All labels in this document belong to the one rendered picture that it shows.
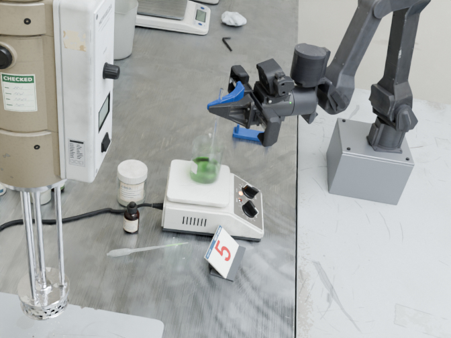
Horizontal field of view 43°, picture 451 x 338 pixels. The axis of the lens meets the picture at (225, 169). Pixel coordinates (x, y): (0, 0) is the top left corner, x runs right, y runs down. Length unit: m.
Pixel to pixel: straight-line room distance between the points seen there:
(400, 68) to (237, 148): 0.42
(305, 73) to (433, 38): 1.61
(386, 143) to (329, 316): 0.42
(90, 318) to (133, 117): 0.60
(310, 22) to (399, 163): 1.35
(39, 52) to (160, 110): 0.94
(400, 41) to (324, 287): 0.49
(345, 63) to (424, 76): 1.61
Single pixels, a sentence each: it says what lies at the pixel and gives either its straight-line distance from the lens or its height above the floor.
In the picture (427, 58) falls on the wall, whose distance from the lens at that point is 2.66.
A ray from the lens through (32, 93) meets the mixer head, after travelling 0.57.
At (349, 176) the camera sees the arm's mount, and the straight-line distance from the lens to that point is 1.29.
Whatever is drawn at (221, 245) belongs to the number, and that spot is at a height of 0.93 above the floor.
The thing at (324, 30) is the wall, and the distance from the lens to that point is 2.55.
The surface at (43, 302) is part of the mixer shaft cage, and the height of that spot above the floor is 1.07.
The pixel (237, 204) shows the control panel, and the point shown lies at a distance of 1.13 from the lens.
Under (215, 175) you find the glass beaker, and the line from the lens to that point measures 1.11.
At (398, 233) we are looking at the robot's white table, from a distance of 1.29.
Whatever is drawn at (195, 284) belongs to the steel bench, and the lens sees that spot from 1.06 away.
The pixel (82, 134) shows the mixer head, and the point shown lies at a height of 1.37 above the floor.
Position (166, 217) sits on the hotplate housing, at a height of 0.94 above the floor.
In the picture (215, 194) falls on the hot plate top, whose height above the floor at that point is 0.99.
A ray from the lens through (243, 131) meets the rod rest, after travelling 1.42.
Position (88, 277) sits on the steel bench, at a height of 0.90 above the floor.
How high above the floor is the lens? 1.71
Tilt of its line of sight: 38 degrees down
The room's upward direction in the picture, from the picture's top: 10 degrees clockwise
